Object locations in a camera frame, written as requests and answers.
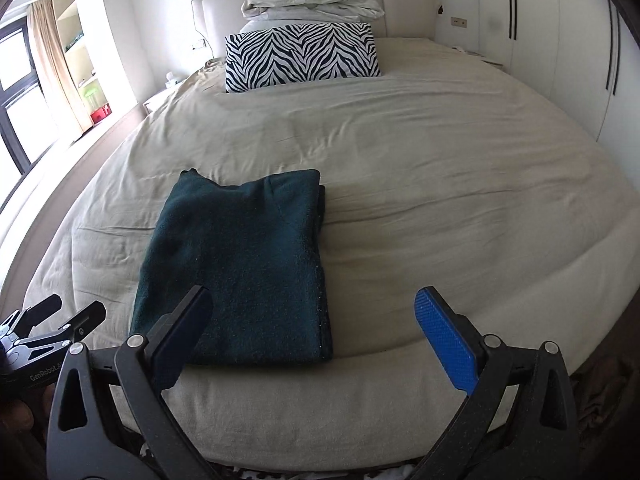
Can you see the cream wall shelf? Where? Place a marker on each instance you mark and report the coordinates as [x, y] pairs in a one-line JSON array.
[[82, 35]]

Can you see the dark green towel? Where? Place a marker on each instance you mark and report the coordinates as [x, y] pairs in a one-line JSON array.
[[240, 260]]

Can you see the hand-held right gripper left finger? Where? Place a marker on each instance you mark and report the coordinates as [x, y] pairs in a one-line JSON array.
[[184, 336]]

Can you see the wall socket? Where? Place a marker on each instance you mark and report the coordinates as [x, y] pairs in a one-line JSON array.
[[459, 21], [198, 45]]

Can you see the green object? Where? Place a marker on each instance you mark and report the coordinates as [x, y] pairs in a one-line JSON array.
[[91, 92]]

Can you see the tissue box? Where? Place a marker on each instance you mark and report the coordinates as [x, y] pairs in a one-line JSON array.
[[173, 81]]

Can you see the beige curtain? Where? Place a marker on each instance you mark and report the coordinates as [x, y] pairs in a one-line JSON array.
[[52, 60]]

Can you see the person's left hand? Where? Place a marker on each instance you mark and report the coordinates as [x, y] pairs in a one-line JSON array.
[[17, 417]]

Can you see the white folded duvet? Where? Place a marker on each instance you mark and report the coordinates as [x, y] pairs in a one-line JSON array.
[[310, 5]]

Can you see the white nightstand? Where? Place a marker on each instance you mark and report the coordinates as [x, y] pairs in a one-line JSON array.
[[157, 102]]

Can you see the white wardrobe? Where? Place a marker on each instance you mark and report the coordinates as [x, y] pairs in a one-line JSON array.
[[560, 35]]

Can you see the beige bed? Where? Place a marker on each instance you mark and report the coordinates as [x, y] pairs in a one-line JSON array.
[[425, 185]]

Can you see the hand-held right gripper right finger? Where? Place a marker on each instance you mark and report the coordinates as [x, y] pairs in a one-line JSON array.
[[445, 335]]

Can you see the red box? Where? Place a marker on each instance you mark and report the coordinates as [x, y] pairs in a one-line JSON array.
[[100, 115]]

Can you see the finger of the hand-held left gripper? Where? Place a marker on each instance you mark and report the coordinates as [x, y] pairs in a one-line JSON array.
[[80, 322], [35, 310]]

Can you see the black framed window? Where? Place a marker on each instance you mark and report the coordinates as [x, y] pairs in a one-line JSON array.
[[17, 90]]

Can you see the window ledge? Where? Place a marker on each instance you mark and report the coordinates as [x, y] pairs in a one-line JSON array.
[[75, 160]]

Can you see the brown cloth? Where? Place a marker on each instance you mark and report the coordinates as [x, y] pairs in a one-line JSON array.
[[607, 395]]

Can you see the zebra print pillow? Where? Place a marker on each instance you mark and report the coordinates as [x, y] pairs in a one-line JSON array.
[[300, 55]]

